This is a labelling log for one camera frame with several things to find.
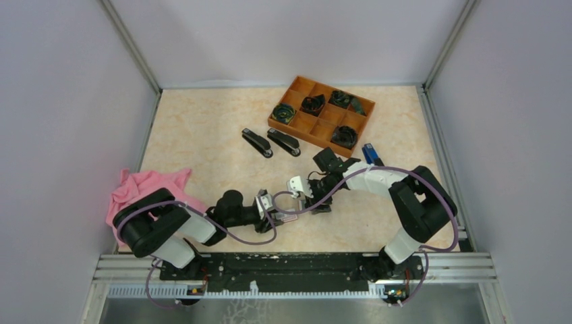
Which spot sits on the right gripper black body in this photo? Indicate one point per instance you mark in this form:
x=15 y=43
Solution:
x=320 y=188

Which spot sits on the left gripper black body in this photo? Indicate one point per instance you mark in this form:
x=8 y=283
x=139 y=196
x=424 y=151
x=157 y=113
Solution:
x=261 y=226

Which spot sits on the red white staple box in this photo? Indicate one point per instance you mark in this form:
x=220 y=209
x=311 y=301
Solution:
x=287 y=217

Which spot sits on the black stapler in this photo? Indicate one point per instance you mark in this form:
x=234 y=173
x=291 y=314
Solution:
x=285 y=141
x=257 y=142

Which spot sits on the blue stapler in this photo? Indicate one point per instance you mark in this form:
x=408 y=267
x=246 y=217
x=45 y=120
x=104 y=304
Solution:
x=371 y=156

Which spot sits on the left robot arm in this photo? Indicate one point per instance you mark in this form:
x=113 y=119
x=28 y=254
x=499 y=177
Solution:
x=158 y=225

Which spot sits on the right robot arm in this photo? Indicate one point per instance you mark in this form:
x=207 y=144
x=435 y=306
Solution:
x=423 y=206

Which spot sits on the black coiled item lower right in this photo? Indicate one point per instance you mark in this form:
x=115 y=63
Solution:
x=344 y=136

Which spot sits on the orange compartment tray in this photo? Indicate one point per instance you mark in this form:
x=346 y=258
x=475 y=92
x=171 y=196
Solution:
x=318 y=130

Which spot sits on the black coiled item centre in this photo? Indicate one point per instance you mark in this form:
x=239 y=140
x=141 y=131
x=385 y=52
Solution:
x=313 y=105

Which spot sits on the black coiled item blue-green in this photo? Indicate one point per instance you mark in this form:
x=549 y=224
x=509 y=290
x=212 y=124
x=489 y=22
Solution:
x=283 y=113

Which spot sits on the black coiled item upper right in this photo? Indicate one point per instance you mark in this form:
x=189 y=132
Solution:
x=340 y=99

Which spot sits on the dark green flat item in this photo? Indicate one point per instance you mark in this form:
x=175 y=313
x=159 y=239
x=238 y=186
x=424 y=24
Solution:
x=357 y=106

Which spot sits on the pink cloth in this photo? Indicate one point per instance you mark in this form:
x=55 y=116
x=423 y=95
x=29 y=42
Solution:
x=134 y=186

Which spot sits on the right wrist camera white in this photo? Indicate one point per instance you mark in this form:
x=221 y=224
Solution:
x=299 y=186

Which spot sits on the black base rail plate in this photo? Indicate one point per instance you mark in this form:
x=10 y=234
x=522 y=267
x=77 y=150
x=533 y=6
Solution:
x=291 y=272

